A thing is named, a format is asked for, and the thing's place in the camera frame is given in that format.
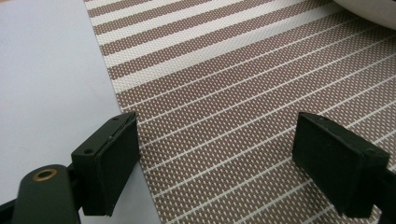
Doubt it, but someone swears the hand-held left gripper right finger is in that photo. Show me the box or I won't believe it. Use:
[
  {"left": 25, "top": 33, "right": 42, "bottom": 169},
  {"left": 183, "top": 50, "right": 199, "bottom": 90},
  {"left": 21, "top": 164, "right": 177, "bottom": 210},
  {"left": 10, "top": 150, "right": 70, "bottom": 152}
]
[{"left": 291, "top": 112, "right": 390, "bottom": 218}]

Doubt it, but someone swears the brown white striped placemat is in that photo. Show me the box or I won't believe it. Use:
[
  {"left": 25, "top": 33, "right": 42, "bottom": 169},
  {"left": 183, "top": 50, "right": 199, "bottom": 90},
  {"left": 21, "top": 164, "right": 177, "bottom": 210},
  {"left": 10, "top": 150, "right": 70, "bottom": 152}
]
[{"left": 83, "top": 0, "right": 396, "bottom": 224}]

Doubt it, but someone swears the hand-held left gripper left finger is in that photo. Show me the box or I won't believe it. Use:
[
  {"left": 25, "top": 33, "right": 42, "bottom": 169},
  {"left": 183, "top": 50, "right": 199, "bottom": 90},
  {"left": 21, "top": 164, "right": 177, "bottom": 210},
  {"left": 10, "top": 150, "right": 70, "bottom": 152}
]
[{"left": 71, "top": 112, "right": 141, "bottom": 217}]

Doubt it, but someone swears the white table sheet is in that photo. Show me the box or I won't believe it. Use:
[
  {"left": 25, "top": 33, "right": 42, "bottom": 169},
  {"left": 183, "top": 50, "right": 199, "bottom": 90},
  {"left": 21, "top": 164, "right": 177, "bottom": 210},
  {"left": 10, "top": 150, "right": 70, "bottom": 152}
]
[{"left": 0, "top": 0, "right": 163, "bottom": 224}]

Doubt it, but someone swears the white plate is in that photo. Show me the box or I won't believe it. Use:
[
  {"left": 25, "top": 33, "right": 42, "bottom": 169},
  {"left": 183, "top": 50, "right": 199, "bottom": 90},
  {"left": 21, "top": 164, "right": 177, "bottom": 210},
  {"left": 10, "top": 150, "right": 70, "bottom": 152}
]
[{"left": 332, "top": 0, "right": 396, "bottom": 31}]

